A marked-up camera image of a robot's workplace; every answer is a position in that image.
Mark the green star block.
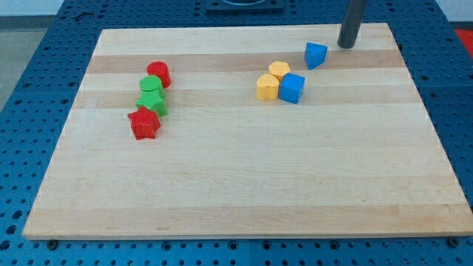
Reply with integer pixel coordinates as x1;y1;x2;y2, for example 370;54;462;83
135;91;168;117

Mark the yellow heart block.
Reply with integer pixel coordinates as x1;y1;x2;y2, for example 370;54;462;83
256;74;279;100

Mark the yellow hexagon block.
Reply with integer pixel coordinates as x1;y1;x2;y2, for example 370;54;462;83
268;61;290;81

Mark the red star block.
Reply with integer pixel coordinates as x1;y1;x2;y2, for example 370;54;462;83
127;106;161;140

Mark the red cylinder block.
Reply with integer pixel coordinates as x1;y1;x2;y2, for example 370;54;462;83
146;61;171;89

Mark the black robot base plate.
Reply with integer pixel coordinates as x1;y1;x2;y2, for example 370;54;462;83
205;0;285;13

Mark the blue cube block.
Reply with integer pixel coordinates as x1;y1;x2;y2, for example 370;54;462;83
279;73;305;104

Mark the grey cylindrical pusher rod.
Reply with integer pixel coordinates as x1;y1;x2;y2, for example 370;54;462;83
337;0;368;49

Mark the light wooden board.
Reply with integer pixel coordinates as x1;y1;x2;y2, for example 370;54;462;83
23;23;472;240

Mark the blue triangle block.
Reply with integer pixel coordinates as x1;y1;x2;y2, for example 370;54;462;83
304;42;328;70

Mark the green cylinder block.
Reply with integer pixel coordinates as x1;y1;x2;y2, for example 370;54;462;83
140;75;166;99

